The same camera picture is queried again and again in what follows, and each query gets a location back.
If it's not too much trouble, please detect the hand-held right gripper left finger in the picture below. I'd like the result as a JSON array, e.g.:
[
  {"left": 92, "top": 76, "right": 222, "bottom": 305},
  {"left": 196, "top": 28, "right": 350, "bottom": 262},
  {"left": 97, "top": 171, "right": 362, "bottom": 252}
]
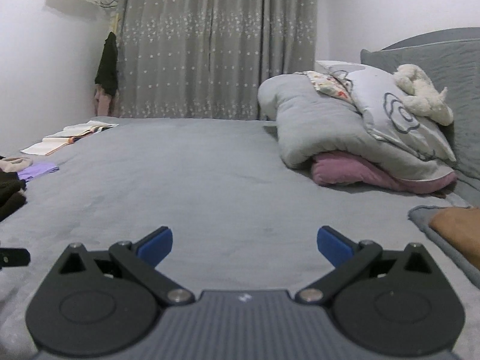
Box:
[{"left": 52, "top": 226, "right": 196, "bottom": 305}]

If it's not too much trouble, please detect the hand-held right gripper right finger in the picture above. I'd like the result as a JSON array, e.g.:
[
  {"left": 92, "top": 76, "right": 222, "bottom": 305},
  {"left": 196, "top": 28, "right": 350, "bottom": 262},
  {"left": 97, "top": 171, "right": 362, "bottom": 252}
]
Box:
[{"left": 295, "top": 226, "right": 437, "bottom": 305}]

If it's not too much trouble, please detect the brown sweater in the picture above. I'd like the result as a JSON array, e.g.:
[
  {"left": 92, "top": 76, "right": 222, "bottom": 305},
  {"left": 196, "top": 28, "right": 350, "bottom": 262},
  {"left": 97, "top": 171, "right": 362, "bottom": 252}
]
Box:
[{"left": 428, "top": 207, "right": 480, "bottom": 271}]

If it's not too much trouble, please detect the dark brown garment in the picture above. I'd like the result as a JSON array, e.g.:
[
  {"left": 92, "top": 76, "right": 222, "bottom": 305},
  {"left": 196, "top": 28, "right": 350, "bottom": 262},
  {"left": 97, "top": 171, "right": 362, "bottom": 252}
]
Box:
[{"left": 0, "top": 170, "right": 28, "bottom": 223}]

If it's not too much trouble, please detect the pink blanket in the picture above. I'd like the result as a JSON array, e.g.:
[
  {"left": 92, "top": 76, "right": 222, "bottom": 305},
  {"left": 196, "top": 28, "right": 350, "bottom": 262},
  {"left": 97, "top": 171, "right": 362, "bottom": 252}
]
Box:
[{"left": 311, "top": 151, "right": 458, "bottom": 195}]

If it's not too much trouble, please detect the grey bed sheet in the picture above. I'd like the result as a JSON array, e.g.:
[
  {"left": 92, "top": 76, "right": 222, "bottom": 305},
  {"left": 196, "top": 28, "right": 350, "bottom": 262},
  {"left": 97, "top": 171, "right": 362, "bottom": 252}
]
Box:
[{"left": 0, "top": 116, "right": 480, "bottom": 360}]

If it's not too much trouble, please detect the purple garment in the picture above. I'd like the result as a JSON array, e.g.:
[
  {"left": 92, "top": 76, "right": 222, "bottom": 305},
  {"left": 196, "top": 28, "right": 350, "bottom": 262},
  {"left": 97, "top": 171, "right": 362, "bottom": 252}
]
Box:
[{"left": 17, "top": 162, "right": 60, "bottom": 182}]

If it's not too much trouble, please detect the grey folded cloth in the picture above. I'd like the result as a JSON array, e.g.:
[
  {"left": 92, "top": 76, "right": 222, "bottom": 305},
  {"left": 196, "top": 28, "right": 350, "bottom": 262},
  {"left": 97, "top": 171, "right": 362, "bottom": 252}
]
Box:
[{"left": 408, "top": 205, "right": 480, "bottom": 293}]

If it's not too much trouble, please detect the beige garment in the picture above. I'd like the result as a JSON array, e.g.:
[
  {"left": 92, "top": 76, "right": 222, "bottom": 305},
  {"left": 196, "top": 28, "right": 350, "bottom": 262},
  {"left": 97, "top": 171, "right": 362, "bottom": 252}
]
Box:
[{"left": 0, "top": 157, "right": 34, "bottom": 173}]

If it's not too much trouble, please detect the open book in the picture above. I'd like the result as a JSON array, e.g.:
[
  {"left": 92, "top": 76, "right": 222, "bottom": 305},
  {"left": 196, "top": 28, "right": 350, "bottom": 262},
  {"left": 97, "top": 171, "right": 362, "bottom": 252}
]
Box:
[{"left": 20, "top": 120, "right": 119, "bottom": 156}]

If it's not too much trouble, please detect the grey folded duvet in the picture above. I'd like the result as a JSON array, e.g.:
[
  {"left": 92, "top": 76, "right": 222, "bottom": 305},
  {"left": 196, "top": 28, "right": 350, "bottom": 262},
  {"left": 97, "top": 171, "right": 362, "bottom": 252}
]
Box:
[{"left": 258, "top": 72, "right": 456, "bottom": 181}]

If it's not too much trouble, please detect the white flower-print pillow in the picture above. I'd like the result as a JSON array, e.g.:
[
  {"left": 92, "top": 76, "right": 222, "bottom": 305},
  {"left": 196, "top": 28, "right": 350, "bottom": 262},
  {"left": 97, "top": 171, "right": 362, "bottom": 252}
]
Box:
[{"left": 315, "top": 60, "right": 457, "bottom": 163}]

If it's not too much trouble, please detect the pink hanging garment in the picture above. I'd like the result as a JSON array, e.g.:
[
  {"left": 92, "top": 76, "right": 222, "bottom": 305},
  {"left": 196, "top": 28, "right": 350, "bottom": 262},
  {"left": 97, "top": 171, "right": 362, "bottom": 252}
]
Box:
[{"left": 93, "top": 84, "right": 121, "bottom": 117}]

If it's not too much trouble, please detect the floral patterned cloth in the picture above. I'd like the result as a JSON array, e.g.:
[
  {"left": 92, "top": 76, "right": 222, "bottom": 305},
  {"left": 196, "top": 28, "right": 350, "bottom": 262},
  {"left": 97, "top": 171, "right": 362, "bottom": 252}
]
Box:
[{"left": 307, "top": 70, "right": 357, "bottom": 102}]

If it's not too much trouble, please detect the white plush toy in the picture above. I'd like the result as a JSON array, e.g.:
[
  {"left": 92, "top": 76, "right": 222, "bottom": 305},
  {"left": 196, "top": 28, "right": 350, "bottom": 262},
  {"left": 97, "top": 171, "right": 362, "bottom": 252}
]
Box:
[{"left": 393, "top": 64, "right": 454, "bottom": 126}]

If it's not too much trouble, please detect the dark hanging garment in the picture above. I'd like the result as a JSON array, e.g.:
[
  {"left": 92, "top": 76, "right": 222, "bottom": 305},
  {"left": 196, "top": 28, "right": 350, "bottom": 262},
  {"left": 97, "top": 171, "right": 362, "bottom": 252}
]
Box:
[{"left": 94, "top": 32, "right": 119, "bottom": 97}]

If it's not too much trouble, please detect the grey star-print curtain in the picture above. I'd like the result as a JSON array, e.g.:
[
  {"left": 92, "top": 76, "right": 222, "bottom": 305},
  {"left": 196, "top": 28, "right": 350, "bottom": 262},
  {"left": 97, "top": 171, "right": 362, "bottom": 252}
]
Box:
[{"left": 112, "top": 0, "right": 319, "bottom": 119}]

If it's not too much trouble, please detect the grey quilted headboard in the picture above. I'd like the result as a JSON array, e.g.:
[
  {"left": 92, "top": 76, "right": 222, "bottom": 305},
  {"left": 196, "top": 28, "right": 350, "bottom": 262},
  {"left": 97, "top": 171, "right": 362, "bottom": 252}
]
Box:
[{"left": 360, "top": 27, "right": 480, "bottom": 207}]

